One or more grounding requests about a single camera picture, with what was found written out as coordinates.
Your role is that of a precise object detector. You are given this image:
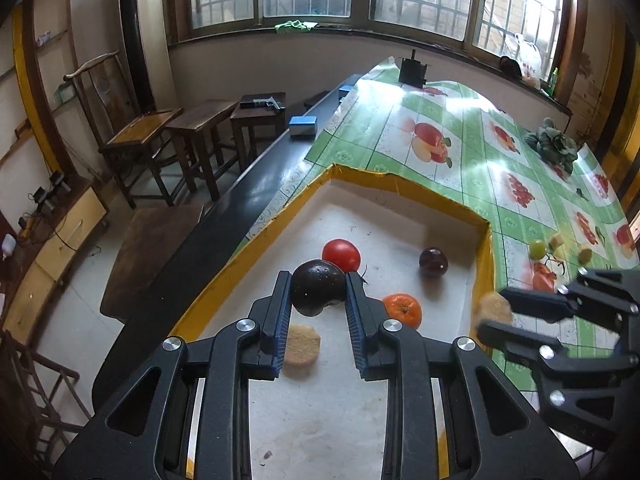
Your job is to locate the dark wooden stool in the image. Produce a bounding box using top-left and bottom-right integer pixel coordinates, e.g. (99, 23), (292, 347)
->
(230, 92), (287, 173)
(165, 100), (240, 202)

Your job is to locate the yellow-edged white cardboard box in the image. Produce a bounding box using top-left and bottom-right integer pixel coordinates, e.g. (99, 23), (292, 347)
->
(182, 162), (496, 480)

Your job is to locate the dark wooden frame chair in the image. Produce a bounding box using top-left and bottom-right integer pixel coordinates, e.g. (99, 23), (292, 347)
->
(0, 330), (93, 466)

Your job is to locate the large blue box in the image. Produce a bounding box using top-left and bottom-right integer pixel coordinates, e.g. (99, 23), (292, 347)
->
(289, 116), (319, 138)

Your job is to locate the orange mandarin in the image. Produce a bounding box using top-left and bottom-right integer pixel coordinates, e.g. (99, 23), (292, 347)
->
(382, 293), (423, 331)

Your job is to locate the white plastic bag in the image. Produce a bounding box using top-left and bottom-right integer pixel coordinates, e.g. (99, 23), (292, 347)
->
(510, 32), (543, 90)

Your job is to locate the green cloth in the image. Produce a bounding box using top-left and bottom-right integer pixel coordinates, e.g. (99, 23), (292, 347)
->
(274, 20), (319, 35)

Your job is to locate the black table device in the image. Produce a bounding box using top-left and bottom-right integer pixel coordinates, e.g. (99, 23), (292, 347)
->
(397, 49), (429, 87)

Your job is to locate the wooden cabinet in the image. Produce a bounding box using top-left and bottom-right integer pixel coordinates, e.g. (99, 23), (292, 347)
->
(0, 180), (111, 331)

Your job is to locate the black charger device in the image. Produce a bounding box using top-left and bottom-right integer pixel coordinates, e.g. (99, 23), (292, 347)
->
(30, 172), (73, 211)

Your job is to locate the tall black board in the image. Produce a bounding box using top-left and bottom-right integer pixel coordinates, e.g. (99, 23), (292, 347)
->
(117, 0), (171, 111)

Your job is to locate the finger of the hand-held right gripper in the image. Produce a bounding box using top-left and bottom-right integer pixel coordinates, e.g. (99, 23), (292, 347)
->
(477, 320), (640, 428)
(500, 267), (640, 333)

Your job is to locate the green fruit-print tablecloth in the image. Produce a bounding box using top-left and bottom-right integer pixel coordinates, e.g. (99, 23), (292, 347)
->
(240, 56), (640, 396)

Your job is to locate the dark purple plum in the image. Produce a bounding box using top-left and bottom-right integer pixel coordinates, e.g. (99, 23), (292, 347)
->
(419, 247), (449, 278)
(291, 259), (347, 317)

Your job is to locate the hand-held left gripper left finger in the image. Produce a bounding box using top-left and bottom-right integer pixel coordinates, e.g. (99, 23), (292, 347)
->
(52, 270), (293, 480)

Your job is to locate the wooden wall shelf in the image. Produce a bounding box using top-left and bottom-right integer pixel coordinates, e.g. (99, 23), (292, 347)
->
(12, 0), (81, 161)

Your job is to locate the grey hand tool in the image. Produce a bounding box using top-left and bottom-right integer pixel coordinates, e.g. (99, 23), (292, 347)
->
(240, 95), (285, 111)

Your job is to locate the low brown wooden table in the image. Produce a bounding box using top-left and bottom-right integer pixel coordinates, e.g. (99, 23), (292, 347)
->
(100, 204), (205, 323)

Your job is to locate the red tomato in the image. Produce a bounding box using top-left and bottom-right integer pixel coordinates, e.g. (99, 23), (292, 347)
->
(321, 238), (362, 273)

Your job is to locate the wooden armchair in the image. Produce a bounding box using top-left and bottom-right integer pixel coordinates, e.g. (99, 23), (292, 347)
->
(64, 51), (186, 211)

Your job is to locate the tan biscuit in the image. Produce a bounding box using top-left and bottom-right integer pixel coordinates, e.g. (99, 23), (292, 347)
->
(283, 323), (322, 367)

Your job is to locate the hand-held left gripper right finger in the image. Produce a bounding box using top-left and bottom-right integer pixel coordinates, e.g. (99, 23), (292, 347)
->
(345, 271), (583, 480)

